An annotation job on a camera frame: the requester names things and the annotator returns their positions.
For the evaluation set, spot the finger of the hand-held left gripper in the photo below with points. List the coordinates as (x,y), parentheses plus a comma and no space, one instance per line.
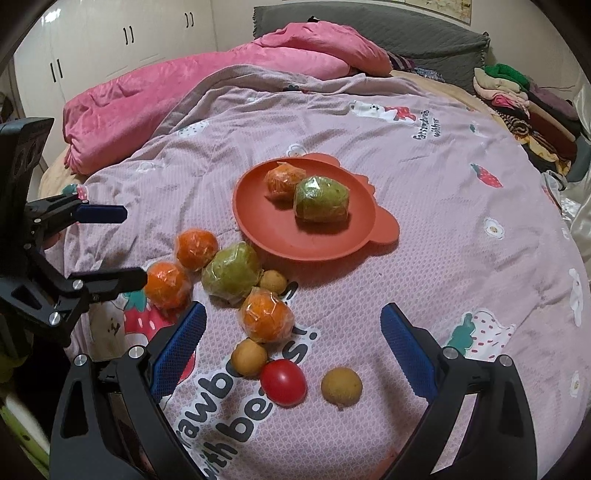
(115,280)
(104,214)

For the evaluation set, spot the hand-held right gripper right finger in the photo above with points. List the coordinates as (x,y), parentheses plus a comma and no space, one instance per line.
(406,353)

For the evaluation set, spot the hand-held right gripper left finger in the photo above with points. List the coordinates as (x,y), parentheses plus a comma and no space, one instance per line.
(182,353)

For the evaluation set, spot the plastic-wrapped orange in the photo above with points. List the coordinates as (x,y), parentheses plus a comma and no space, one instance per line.
(281,182)
(197,249)
(266,315)
(167,285)

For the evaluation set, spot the small brown longan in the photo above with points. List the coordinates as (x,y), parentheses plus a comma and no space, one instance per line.
(273,281)
(249,357)
(341,387)

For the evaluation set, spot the plastic-wrapped green citrus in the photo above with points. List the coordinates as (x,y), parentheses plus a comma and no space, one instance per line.
(323,201)
(231,274)

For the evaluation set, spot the orange silicone plate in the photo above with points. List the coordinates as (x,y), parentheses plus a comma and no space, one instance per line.
(277,230)

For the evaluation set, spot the person's left forearm green sleeve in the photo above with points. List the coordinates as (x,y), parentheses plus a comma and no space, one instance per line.
(7,369)

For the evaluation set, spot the red tomato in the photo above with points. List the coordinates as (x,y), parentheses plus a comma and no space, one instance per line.
(283,382)

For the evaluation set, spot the printed pink blanket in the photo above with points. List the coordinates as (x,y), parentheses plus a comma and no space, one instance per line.
(415,230)

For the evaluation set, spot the white wardrobe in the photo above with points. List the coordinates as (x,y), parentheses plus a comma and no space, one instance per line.
(92,46)

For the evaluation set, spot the pink fleece blanket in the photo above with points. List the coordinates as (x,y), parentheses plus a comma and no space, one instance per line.
(184,83)

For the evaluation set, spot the pile of folded clothes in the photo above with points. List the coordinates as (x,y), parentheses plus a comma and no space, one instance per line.
(531,115)

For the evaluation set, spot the dark patterned cloth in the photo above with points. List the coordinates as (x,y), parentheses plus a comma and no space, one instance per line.
(415,69)

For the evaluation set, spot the grey quilted headboard cover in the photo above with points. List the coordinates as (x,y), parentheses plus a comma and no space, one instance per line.
(415,37)

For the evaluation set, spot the wall poster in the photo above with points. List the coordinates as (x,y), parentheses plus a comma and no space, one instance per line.
(443,9)

